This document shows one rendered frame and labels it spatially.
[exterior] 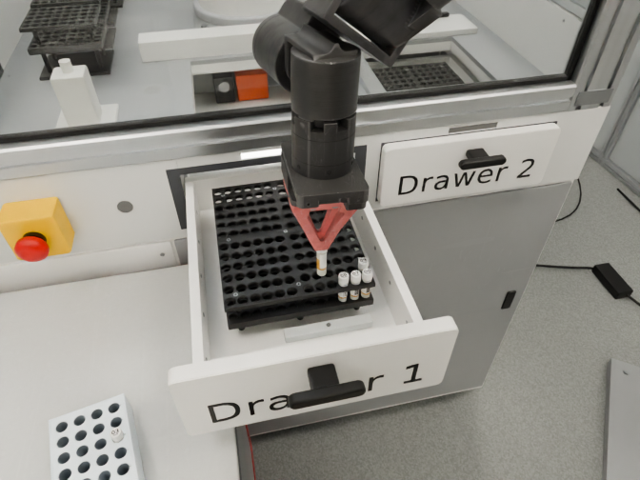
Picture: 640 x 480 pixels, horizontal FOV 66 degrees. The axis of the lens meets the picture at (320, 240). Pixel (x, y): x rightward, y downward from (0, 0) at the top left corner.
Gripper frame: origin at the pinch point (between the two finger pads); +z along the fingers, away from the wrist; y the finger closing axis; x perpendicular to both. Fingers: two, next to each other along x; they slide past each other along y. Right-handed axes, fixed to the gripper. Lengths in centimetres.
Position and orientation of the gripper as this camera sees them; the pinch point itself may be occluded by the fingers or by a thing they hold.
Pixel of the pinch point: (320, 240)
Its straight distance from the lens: 51.7
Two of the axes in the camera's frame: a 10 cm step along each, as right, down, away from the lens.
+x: 9.8, -1.1, 1.7
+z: -0.2, 7.8, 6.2
